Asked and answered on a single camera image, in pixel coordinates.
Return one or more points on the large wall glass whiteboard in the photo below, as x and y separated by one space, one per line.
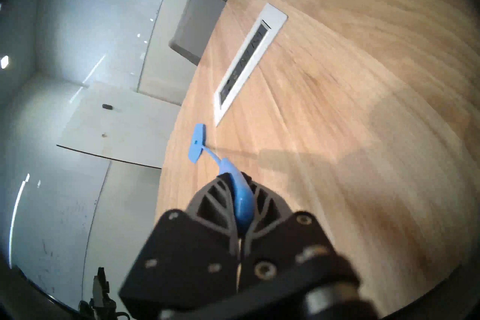
93 15

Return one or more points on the blue plastic fly swatter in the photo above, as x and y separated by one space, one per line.
242 203

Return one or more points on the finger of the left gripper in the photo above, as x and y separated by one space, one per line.
100 281

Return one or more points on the small black whiteboard eraser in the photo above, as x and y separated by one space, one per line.
107 107

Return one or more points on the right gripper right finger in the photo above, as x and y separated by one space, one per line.
296 244

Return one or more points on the white mobile whiteboard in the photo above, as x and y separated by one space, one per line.
112 124

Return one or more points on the grey mesh chair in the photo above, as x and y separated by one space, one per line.
197 19

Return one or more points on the silver table power outlet box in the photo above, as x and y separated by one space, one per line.
249 60

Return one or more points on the wall whiteboard with writing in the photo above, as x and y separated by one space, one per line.
48 225

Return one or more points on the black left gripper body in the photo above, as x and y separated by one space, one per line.
99 302

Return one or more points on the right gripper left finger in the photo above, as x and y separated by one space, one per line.
183 248

